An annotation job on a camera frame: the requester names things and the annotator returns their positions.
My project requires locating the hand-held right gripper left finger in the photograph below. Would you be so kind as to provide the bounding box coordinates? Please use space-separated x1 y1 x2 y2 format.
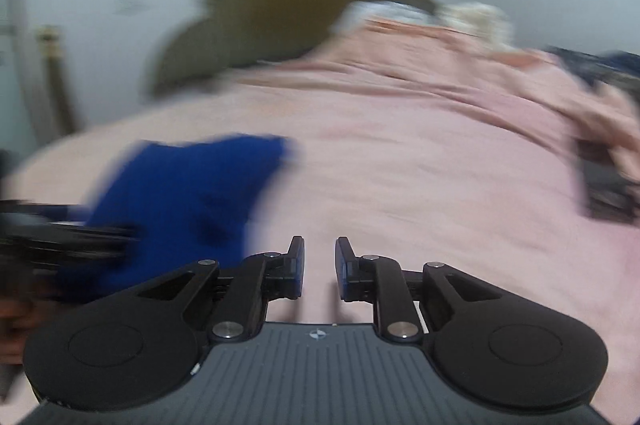
134 235 307 344

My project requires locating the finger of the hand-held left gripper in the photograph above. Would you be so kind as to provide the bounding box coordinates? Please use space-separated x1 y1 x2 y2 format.
0 201 90 227
30 225 143 267

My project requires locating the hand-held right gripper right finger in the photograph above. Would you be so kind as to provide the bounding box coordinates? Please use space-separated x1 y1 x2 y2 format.
334 236 507 344

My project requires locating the blue garment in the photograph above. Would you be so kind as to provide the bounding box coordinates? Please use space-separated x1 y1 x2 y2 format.
47 134 297 303

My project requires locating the person's left hand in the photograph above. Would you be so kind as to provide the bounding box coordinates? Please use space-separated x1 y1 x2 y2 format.
0 292 37 363

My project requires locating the pink bed blanket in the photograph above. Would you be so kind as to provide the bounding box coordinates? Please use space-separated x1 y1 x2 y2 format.
0 16 640 425

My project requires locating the white crumpled cloth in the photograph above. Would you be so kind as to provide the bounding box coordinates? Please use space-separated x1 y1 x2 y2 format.
332 0 443 33

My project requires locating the dark patterned cloth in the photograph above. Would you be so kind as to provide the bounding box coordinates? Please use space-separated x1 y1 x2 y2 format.
547 46 640 98

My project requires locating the brass topped wooden post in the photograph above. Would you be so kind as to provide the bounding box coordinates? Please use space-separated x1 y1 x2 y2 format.
34 25 80 136

